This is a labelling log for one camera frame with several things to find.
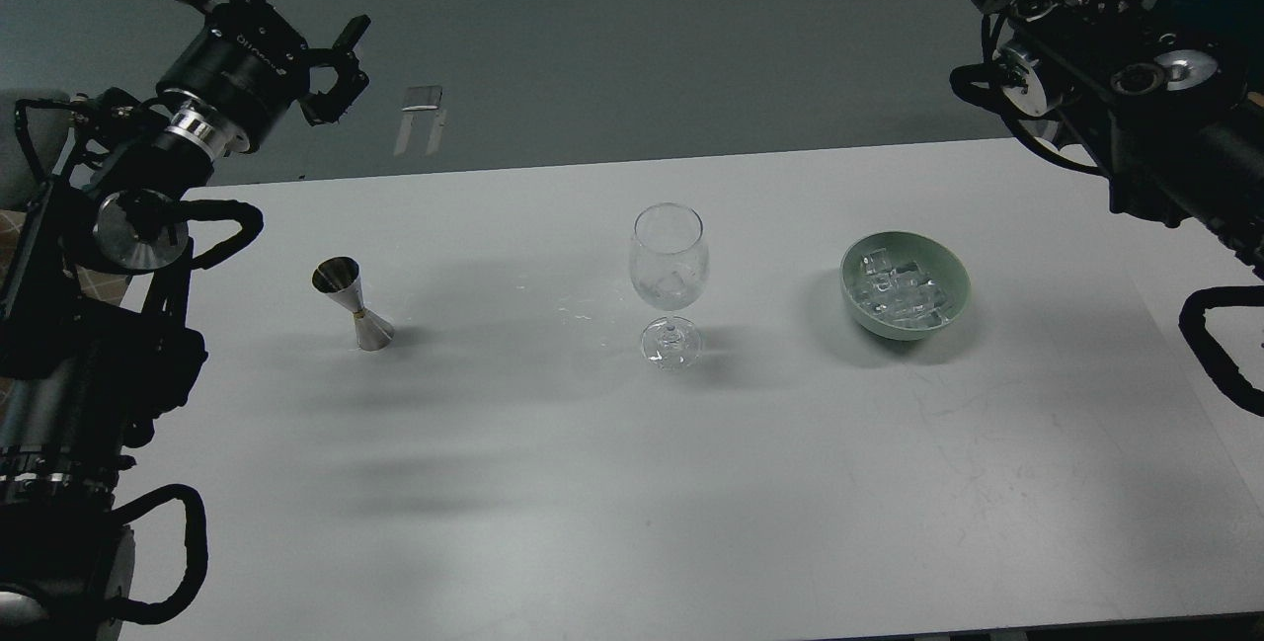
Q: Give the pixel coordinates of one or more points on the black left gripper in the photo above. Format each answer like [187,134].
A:
[236,79]

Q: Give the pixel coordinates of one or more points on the steel cocktail jigger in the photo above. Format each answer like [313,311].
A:
[339,279]

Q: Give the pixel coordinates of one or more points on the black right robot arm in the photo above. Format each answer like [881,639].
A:
[1163,112]

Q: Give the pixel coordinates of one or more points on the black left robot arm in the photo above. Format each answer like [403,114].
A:
[95,341]

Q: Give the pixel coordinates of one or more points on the clear ice cubes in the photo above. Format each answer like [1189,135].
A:
[903,295]

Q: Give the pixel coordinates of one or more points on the clear wine glass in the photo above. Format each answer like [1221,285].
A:
[669,264]

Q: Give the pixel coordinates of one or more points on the green bowl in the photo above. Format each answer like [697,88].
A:
[903,245]

